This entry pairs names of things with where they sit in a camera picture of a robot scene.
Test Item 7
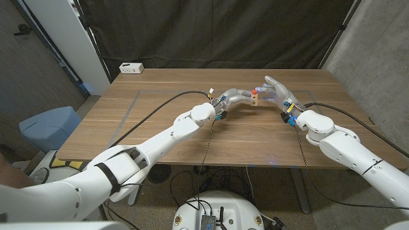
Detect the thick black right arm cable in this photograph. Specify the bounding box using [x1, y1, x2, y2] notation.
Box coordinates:
[305, 102, 409, 159]

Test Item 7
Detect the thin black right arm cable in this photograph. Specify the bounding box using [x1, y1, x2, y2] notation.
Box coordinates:
[293, 126, 409, 211]

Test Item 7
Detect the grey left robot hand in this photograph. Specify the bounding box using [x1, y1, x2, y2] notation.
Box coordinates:
[212, 88, 256, 116]

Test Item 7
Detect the person's bare leg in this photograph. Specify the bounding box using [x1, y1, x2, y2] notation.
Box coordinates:
[0, 153, 36, 189]

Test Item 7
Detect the grey electronics box on torso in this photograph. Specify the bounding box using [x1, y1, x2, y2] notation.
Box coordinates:
[200, 214, 217, 230]

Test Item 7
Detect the white cabinet panel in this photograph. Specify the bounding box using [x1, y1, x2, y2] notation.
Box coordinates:
[24, 0, 111, 96]

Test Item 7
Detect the grey sneaker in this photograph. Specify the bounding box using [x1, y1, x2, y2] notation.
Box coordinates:
[30, 167, 50, 185]

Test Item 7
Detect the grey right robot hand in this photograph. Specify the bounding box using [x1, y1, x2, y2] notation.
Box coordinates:
[254, 75, 308, 118]

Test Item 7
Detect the white floor cable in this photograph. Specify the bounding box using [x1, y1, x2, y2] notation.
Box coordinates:
[245, 166, 256, 201]

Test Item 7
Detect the black antenna on torso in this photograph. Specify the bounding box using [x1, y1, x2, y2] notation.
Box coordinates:
[217, 206, 228, 230]

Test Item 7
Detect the black floor cable bundle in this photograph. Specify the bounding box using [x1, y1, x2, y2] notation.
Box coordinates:
[169, 165, 253, 208]

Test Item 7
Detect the grey table leg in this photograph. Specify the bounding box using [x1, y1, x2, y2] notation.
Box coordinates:
[289, 167, 311, 214]

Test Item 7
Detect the white power strip box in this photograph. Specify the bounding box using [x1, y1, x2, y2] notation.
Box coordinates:
[119, 62, 144, 75]

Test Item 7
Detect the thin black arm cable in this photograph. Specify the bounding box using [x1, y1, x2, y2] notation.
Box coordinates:
[104, 119, 217, 230]
[293, 126, 409, 211]

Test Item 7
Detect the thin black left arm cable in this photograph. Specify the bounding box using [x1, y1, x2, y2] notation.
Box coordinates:
[104, 119, 217, 230]

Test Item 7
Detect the blue-grey padded stool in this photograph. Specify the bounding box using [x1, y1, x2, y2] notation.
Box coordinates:
[18, 105, 82, 153]

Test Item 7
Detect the dark door frame rail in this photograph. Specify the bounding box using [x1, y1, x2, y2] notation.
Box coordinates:
[9, 0, 91, 98]

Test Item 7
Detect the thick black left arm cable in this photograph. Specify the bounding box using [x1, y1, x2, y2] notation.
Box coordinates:
[110, 90, 213, 148]

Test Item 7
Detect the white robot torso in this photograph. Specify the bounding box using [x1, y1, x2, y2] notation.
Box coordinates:
[172, 190, 265, 230]

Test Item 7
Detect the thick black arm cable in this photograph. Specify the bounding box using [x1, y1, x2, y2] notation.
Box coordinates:
[305, 102, 409, 159]
[110, 90, 213, 148]

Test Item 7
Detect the black door handle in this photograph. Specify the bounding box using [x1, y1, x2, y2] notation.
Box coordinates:
[13, 24, 33, 36]

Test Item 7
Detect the black backdrop curtain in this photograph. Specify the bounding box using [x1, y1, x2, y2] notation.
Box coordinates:
[78, 0, 362, 81]

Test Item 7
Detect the white table leg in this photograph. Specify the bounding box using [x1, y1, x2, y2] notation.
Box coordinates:
[127, 187, 143, 206]

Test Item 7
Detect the black backdrop stand pole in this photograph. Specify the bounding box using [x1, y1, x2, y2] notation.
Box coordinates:
[73, 0, 112, 83]
[318, 0, 362, 70]

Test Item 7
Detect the black connector beside torso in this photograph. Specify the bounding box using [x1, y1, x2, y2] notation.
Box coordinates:
[271, 217, 287, 230]

